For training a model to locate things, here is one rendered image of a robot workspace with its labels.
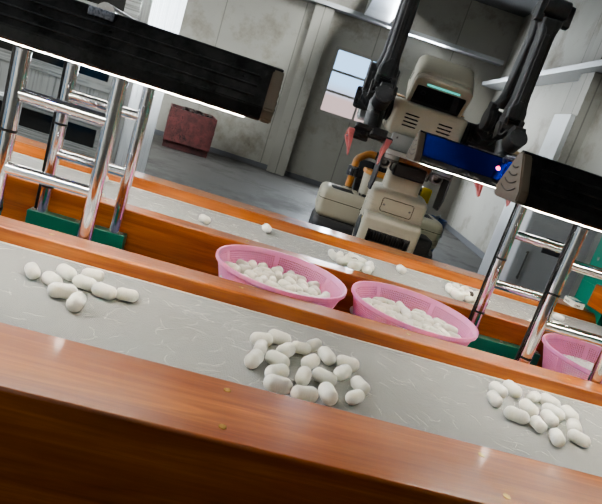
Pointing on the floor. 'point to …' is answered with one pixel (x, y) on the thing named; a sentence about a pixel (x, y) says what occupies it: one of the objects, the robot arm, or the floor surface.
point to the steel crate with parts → (189, 130)
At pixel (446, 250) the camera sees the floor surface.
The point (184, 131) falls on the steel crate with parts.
